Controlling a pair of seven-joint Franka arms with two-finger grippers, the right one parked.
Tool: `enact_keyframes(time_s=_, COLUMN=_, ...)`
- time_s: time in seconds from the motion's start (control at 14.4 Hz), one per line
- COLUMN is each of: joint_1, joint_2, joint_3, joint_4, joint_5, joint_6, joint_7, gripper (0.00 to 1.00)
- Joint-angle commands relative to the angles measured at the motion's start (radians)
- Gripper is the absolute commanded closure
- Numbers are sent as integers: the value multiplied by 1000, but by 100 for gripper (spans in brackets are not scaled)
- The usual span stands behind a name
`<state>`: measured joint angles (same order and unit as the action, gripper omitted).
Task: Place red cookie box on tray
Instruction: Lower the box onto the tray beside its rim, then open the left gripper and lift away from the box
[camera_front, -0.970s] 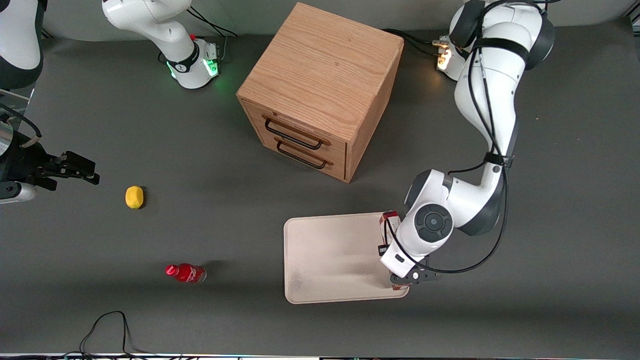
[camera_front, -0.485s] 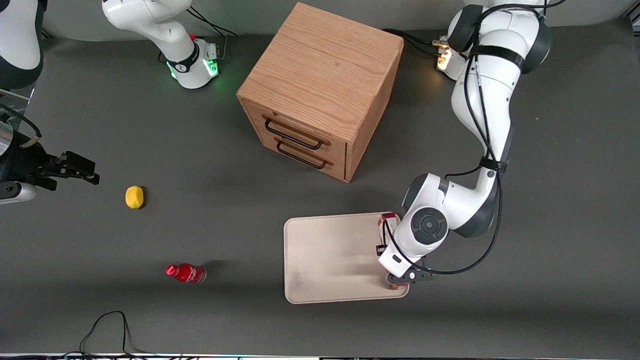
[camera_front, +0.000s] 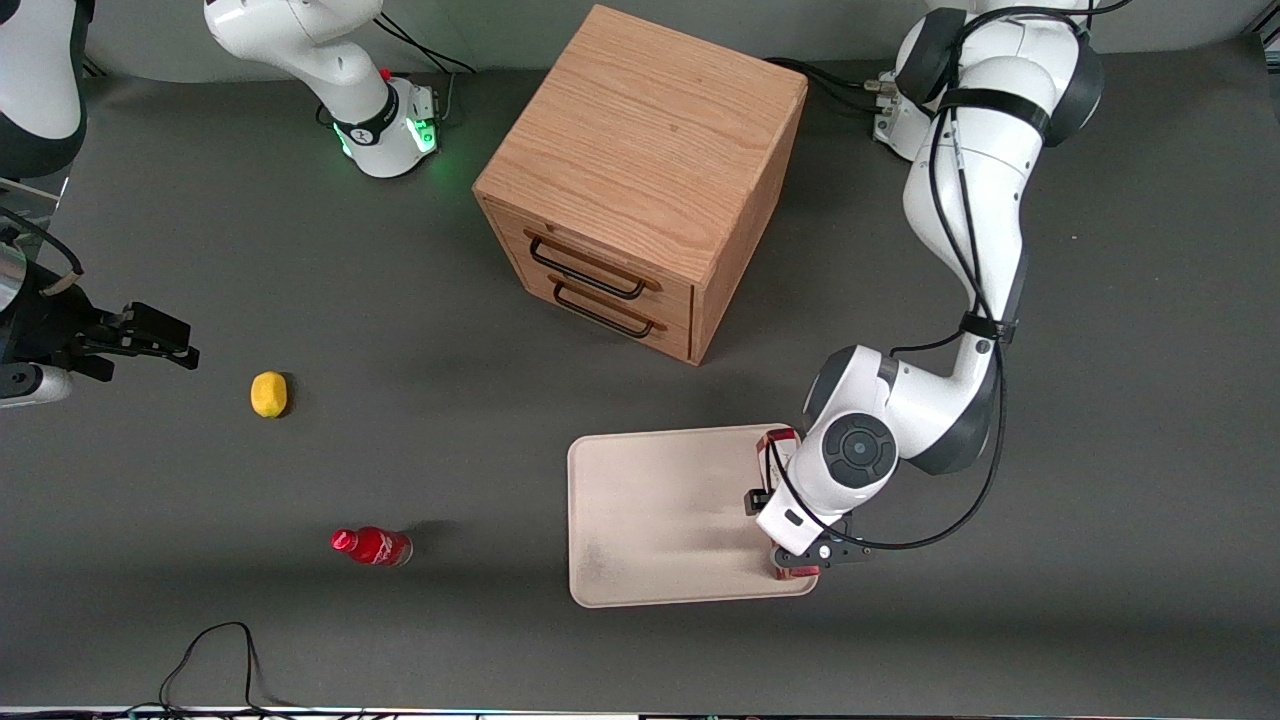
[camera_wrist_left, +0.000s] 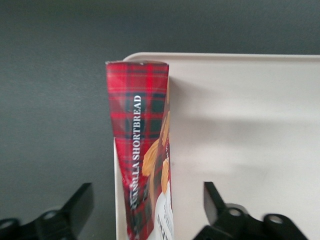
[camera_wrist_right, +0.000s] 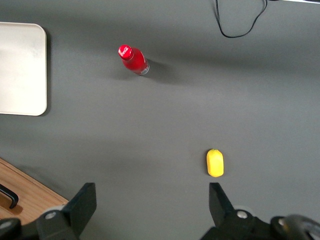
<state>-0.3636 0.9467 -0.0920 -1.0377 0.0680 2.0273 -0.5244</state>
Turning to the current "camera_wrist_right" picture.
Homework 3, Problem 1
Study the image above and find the wooden drawer cabinet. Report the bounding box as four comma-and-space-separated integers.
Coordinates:
0, 156, 70, 226

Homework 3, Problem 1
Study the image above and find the wooden drawer black handle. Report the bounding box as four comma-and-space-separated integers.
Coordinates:
0, 167, 55, 222

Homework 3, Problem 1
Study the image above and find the thin black looped cable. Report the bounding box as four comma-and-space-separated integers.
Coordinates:
215, 0, 269, 39

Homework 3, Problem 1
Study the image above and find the yellow lemon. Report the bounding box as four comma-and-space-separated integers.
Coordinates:
206, 148, 225, 178

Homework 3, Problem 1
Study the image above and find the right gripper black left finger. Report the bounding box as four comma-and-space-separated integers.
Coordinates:
36, 182, 97, 240

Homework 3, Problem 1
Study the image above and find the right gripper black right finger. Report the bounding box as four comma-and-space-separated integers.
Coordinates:
199, 182, 276, 240

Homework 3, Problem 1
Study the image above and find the red cola bottle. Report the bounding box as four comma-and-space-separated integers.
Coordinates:
117, 43, 150, 77

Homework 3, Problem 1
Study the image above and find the beige rectangular tray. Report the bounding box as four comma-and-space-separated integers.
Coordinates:
0, 21, 48, 117

